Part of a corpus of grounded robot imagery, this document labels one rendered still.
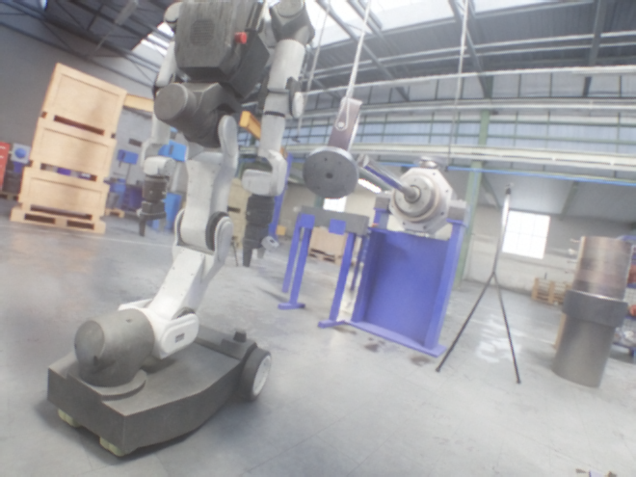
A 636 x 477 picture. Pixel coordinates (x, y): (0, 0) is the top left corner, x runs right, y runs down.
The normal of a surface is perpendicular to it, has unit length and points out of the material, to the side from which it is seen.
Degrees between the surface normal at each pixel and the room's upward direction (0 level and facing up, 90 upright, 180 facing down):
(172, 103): 90
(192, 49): 105
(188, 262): 60
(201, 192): 100
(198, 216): 86
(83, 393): 90
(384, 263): 90
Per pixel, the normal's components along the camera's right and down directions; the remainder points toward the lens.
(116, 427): -0.22, -0.05
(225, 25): -0.27, 0.20
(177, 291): -0.09, -0.54
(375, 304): -0.61, -0.14
